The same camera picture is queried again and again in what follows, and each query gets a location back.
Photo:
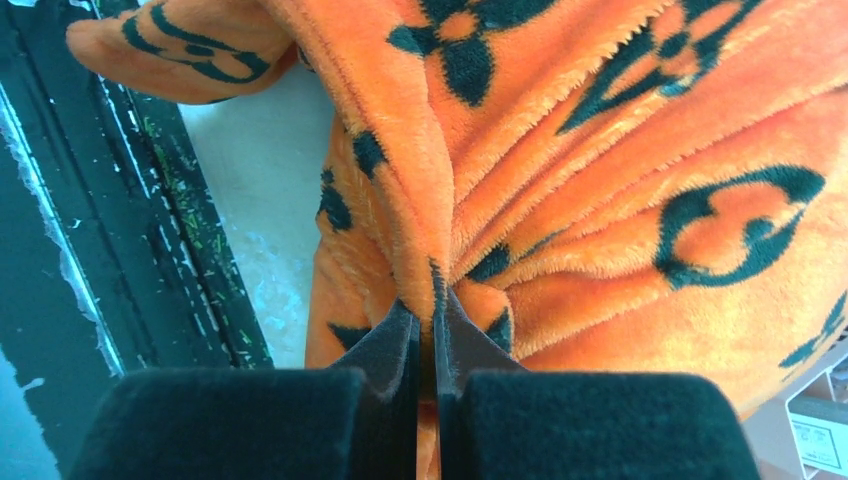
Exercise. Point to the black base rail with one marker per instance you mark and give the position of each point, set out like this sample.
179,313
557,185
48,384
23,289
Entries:
113,256

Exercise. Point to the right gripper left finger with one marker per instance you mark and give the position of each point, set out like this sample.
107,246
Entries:
356,419

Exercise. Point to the orange patterned pillowcase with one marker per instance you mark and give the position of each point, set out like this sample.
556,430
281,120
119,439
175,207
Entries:
653,186

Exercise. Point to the small white red box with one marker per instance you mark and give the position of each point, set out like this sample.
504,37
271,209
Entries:
818,418

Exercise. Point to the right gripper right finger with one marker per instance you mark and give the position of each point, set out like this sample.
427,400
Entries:
498,420

